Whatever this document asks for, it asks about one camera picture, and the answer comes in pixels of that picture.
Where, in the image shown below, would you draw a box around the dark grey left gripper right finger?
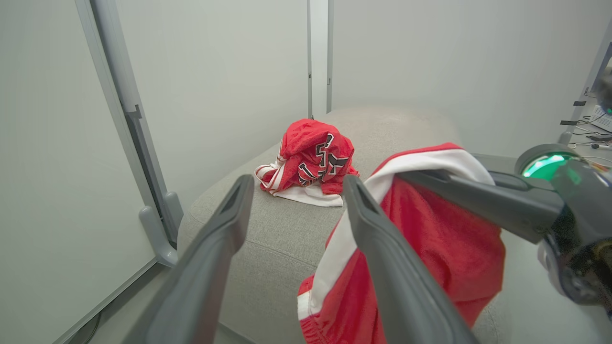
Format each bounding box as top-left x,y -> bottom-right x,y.
342,175 -> 479,344

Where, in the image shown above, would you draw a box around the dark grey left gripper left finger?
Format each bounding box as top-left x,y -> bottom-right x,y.
122,175 -> 254,344

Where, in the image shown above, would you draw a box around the right gripper green ring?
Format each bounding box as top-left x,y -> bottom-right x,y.
397,143 -> 612,306

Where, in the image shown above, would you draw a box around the red shorts with white stripe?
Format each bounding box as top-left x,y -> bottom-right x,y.
296,142 -> 506,344

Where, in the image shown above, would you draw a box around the red jersey with black print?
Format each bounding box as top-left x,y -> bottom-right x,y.
255,118 -> 359,207

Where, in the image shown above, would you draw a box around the grey upholstered ottoman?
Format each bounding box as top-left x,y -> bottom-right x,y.
177,106 -> 526,344

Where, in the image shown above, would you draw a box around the white partition panel with caster leg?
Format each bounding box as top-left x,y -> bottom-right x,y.
0,0 -> 178,344

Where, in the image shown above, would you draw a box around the black thin floor cable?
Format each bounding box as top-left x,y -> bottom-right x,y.
571,112 -> 612,150

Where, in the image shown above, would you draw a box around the white partition panel grey post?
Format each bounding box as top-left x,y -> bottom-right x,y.
91,0 -> 314,249

